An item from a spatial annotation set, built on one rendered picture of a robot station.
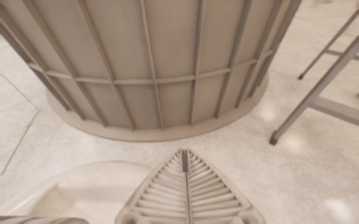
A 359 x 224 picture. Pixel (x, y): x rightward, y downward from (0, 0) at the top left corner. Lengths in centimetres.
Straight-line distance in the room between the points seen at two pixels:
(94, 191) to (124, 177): 9
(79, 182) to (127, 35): 49
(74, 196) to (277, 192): 84
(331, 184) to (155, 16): 112
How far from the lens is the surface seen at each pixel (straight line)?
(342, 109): 98
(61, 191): 54
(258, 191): 87
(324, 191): 105
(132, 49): 61
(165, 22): 57
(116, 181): 45
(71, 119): 123
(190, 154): 17
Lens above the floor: 76
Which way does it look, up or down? 47 degrees down
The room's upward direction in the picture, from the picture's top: 1 degrees counter-clockwise
